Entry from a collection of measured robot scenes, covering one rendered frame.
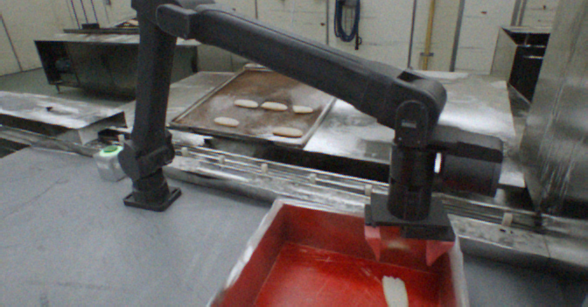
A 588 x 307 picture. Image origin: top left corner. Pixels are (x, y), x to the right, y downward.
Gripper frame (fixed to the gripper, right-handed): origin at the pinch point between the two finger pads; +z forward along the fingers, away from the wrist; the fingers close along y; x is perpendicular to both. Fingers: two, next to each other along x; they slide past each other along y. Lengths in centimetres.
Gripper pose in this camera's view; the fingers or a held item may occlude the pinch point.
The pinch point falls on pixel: (402, 256)
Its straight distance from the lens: 55.7
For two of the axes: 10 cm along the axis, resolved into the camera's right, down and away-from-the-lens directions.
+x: -1.7, 4.1, -9.0
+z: 0.6, 9.1, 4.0
